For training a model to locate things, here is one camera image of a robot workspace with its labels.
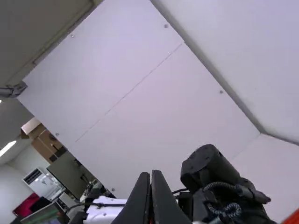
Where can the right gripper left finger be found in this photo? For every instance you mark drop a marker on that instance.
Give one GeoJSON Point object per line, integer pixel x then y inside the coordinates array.
{"type": "Point", "coordinates": [137, 203]}

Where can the monitor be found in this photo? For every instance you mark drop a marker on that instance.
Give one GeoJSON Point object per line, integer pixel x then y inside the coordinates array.
{"type": "Point", "coordinates": [44, 215]}

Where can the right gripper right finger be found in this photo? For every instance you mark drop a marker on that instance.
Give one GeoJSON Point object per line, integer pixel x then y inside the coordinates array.
{"type": "Point", "coordinates": [165, 203]}

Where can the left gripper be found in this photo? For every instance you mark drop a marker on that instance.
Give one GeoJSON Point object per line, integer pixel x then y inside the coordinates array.
{"type": "Point", "coordinates": [252, 200]}

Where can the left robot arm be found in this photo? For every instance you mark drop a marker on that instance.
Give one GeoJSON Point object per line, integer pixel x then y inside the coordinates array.
{"type": "Point", "coordinates": [205, 163]}

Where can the cardboard box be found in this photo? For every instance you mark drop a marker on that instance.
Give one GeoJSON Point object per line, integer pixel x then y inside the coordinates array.
{"type": "Point", "coordinates": [42, 142]}

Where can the white air conditioner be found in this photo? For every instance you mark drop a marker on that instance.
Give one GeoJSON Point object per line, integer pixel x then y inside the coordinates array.
{"type": "Point", "coordinates": [35, 184]}

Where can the ceiling light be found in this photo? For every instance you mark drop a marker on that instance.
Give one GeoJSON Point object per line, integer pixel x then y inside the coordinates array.
{"type": "Point", "coordinates": [8, 148]}

